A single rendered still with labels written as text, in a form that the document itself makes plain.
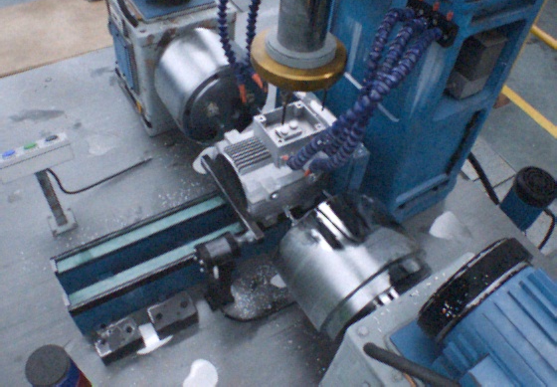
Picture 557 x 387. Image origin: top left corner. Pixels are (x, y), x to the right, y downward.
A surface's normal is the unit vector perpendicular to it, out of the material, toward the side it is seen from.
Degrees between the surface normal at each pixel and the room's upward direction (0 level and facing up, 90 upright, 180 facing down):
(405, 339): 0
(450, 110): 3
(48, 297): 0
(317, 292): 66
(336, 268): 40
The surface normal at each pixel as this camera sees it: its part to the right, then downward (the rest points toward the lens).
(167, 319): 0.07, -0.66
